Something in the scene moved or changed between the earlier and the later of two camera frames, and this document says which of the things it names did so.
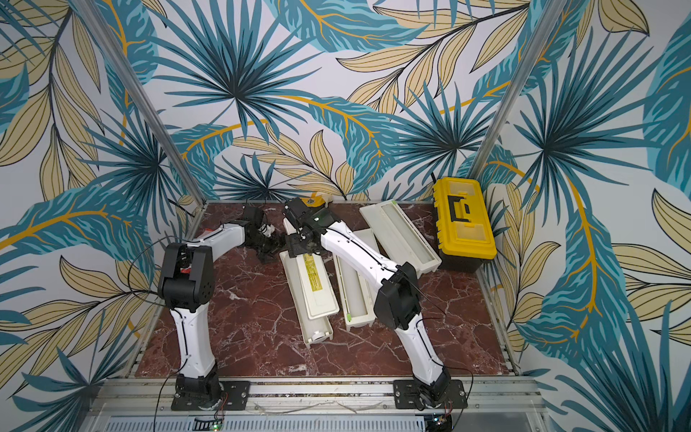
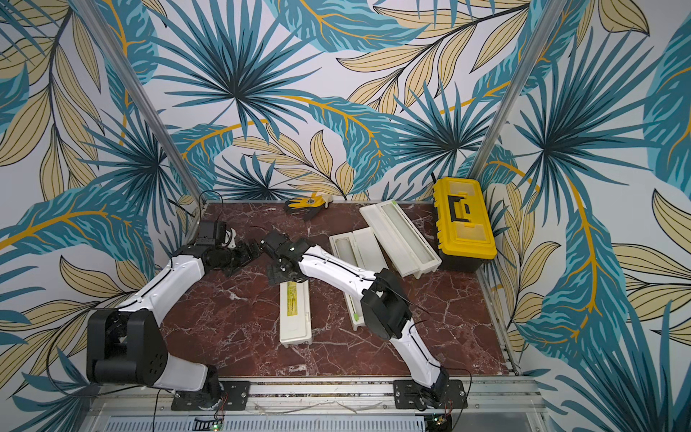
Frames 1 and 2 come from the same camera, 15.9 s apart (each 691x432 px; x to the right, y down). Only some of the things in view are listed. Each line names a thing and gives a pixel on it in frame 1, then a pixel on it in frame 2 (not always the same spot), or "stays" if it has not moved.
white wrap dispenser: (400, 237) stays
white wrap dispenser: (311, 292) → (294, 312)
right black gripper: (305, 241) → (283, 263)
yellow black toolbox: (465, 231) stays
